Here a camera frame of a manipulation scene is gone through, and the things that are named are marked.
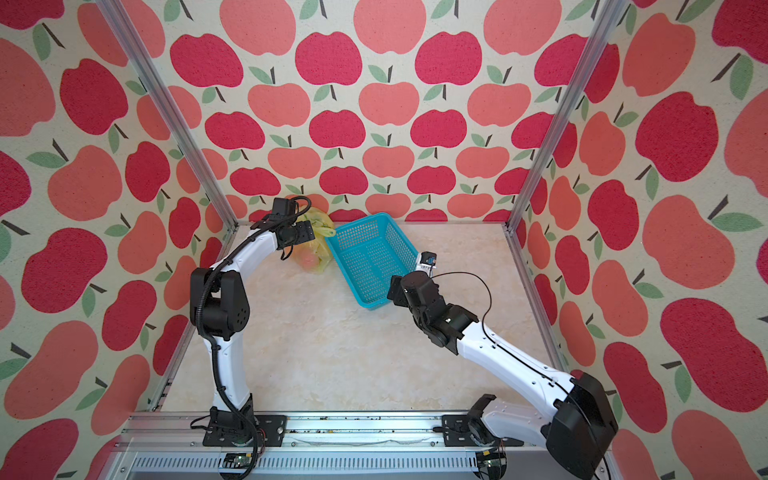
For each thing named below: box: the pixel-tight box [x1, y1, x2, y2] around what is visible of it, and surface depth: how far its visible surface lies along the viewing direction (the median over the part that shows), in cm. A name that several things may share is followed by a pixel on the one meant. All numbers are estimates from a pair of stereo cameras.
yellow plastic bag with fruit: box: [291, 206, 336, 274], surface depth 105 cm
